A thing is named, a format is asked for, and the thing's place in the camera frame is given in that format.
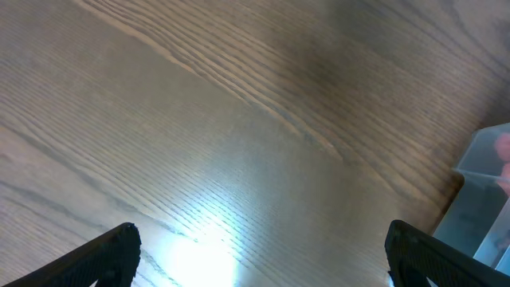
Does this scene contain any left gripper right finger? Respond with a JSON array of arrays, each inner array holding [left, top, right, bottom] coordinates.
[[384, 220, 509, 287]]

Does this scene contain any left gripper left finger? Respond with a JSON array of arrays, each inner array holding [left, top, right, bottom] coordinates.
[[5, 222, 141, 287]]

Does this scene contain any clear plastic storage container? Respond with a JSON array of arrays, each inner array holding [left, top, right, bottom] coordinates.
[[433, 124, 509, 275]]

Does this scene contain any pink crumpled garment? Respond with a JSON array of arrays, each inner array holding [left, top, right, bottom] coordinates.
[[494, 133, 510, 195]]

